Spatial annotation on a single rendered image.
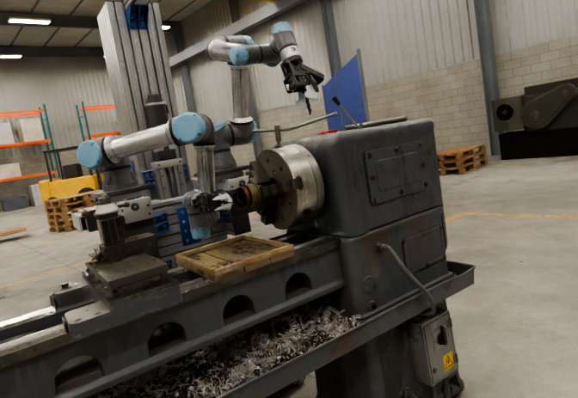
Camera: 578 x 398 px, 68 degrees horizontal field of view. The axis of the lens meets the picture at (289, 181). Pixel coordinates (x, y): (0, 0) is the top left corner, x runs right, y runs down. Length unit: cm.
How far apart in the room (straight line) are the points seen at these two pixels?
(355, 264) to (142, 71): 137
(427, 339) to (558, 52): 997
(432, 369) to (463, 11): 1107
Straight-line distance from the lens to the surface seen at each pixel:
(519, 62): 1172
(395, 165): 177
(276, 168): 160
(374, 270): 172
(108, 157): 186
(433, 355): 198
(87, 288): 154
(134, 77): 226
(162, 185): 215
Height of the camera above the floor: 127
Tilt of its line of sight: 6 degrees down
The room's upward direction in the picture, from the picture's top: 9 degrees counter-clockwise
